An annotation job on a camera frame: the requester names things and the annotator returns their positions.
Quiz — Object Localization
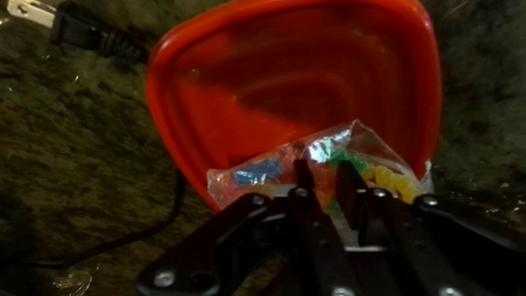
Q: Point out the red plastic container lid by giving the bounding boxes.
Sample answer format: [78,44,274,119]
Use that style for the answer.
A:
[144,0,443,211]

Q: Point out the black power cord with plug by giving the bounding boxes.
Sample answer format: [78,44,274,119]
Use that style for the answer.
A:
[0,0,187,271]

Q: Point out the clear bag of gummy bears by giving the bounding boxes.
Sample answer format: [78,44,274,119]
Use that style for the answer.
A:
[205,118,433,211]

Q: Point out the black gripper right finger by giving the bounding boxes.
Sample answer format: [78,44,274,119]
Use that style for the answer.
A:
[333,159,526,296]

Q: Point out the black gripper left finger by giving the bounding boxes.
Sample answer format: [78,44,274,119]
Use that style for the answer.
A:
[134,157,359,296]

